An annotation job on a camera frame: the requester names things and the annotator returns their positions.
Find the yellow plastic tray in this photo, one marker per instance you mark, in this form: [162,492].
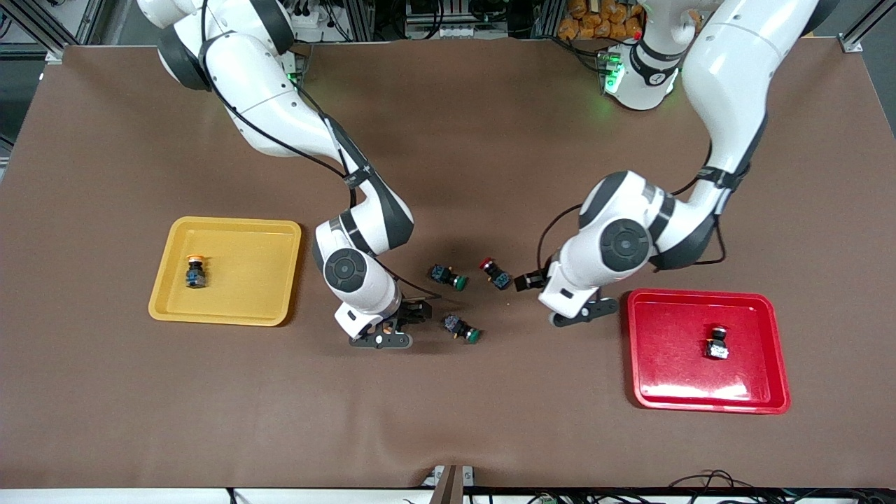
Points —
[252,280]

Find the grey metal table clamp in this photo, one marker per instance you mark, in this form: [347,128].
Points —
[448,479]

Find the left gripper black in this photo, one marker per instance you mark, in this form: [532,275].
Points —
[533,281]

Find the orange packets pile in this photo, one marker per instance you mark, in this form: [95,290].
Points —
[595,21]

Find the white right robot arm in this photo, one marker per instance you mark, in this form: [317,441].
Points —
[280,112]

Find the black background equipment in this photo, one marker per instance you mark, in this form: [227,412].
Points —
[392,17]

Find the yellow push button switch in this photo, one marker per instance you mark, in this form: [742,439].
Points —
[196,274]

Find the brown table mat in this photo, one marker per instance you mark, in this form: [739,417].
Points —
[448,420]

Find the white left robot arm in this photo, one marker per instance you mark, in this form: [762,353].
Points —
[728,70]

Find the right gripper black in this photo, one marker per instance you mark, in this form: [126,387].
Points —
[414,312]

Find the red push button switch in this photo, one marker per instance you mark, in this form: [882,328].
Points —
[717,344]
[498,277]

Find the red plastic tray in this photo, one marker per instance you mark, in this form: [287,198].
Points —
[672,378]

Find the green push button switch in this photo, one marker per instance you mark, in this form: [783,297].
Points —
[455,324]
[441,273]

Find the white power strip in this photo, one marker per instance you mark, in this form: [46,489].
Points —
[308,19]

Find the aluminium frame post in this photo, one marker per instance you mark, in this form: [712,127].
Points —
[54,54]
[850,43]

